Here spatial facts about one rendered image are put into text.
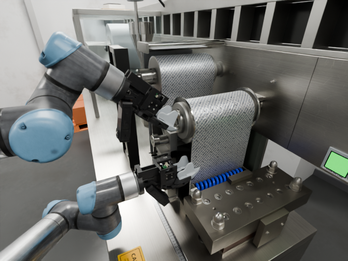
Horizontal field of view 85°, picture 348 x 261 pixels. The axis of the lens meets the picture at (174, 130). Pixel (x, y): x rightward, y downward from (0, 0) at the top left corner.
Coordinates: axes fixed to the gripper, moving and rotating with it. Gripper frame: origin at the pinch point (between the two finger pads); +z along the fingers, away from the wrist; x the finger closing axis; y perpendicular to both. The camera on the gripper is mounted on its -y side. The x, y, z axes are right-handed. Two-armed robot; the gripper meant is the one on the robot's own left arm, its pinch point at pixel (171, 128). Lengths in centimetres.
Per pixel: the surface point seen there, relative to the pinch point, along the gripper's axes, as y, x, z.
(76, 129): -122, 264, 40
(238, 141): 9.0, -4.9, 23.6
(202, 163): -4.0, -4.9, 15.2
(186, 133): 1.5, -3.3, 3.2
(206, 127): 6.6, -4.8, 6.8
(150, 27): 32, 67, -3
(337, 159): 20.1, -27.9, 30.3
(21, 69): -95, 343, -60
